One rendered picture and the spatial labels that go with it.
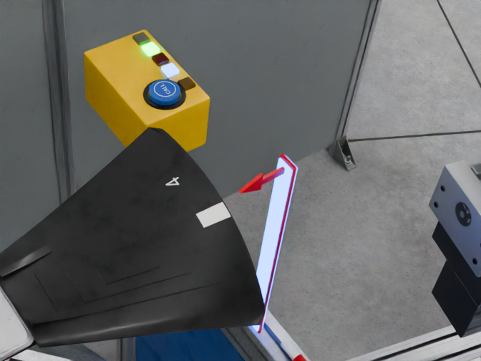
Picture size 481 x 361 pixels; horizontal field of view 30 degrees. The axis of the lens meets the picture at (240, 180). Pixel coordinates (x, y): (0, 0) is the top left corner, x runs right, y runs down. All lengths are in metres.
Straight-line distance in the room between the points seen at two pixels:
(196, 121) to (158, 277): 0.38
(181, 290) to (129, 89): 0.39
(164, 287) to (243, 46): 1.21
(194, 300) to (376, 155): 1.82
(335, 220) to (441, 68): 0.76
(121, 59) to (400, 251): 1.37
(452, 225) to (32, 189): 0.96
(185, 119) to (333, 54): 1.13
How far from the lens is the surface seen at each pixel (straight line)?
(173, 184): 0.90
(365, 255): 2.40
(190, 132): 1.19
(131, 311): 0.83
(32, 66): 1.69
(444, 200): 1.29
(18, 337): 0.82
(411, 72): 2.93
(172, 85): 1.17
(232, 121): 2.16
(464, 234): 1.27
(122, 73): 1.20
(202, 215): 0.89
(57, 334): 0.82
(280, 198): 0.98
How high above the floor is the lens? 1.89
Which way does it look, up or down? 49 degrees down
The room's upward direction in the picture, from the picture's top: 8 degrees clockwise
